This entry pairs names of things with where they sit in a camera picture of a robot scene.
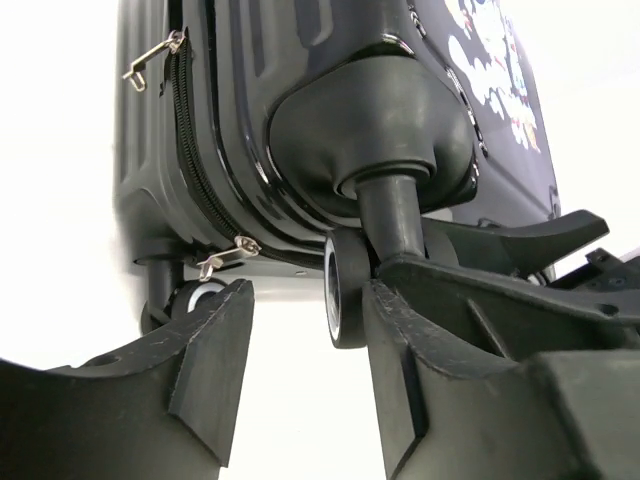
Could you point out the black kids suitcase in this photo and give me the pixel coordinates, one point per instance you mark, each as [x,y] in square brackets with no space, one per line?
[313,126]

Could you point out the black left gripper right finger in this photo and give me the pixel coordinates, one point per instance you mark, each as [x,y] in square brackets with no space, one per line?
[449,410]

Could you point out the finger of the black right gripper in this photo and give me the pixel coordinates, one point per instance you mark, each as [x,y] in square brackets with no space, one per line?
[511,250]
[500,314]

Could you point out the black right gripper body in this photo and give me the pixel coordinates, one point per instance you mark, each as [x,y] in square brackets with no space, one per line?
[604,273]

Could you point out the gold zipper pull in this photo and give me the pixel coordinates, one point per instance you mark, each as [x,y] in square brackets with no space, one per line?
[170,45]
[244,248]

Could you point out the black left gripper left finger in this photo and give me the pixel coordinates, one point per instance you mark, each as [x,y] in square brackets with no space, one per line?
[161,407]

